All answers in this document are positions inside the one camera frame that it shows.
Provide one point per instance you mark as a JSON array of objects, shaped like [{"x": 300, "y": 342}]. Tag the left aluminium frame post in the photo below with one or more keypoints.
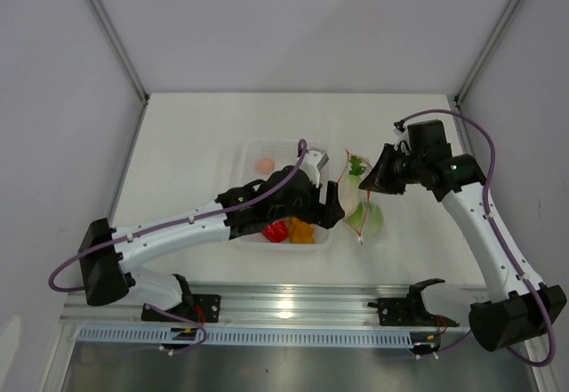
[{"x": 116, "y": 46}]

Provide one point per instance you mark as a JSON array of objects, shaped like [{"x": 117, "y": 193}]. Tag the white slotted cable duct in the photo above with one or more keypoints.
[{"x": 226, "y": 336}]

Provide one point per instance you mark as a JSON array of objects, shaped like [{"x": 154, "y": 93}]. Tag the aluminium mounting rail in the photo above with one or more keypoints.
[{"x": 285, "y": 305}]

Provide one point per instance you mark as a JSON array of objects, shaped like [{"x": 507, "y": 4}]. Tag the green cabbage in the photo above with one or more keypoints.
[{"x": 367, "y": 220}]

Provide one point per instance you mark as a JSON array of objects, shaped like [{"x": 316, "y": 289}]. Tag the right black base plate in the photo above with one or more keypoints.
[{"x": 407, "y": 311}]

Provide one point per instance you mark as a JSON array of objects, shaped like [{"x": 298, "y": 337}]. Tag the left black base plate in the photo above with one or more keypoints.
[{"x": 204, "y": 309}]

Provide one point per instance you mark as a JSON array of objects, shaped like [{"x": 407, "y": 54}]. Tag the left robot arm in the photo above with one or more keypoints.
[{"x": 112, "y": 260}]

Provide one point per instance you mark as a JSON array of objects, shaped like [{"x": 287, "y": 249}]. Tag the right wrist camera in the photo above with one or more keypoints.
[{"x": 428, "y": 141}]

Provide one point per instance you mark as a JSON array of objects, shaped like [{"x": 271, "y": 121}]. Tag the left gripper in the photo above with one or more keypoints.
[{"x": 324, "y": 214}]

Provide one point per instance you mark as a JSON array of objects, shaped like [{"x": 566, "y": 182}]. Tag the white radish with leaves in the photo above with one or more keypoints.
[{"x": 349, "y": 192}]

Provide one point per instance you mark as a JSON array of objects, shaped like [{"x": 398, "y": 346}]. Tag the right aluminium frame post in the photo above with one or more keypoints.
[{"x": 491, "y": 43}]

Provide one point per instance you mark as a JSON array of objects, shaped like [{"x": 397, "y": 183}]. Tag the aluminium frame post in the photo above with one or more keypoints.
[
  {"x": 116, "y": 46},
  {"x": 491, "y": 43}
]

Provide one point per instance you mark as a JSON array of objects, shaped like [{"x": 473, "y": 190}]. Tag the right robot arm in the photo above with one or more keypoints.
[{"x": 520, "y": 306}]

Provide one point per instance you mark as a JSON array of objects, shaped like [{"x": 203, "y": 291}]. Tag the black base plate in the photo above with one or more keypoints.
[
  {"x": 407, "y": 311},
  {"x": 204, "y": 309}
]

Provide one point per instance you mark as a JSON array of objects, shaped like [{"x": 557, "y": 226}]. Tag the clear zip top bag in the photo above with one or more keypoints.
[{"x": 365, "y": 197}]

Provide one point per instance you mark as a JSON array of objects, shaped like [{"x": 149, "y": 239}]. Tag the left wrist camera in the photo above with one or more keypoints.
[{"x": 313, "y": 163}]

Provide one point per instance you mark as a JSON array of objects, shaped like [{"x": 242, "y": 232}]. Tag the red bell pepper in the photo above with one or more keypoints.
[{"x": 276, "y": 232}]

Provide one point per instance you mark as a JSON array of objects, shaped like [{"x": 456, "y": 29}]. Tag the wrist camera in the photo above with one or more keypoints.
[
  {"x": 428, "y": 141},
  {"x": 313, "y": 163}
]

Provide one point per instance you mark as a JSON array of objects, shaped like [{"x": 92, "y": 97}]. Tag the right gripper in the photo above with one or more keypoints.
[{"x": 379, "y": 178}]

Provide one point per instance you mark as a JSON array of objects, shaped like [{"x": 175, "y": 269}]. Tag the white plastic basket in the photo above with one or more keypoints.
[{"x": 285, "y": 155}]

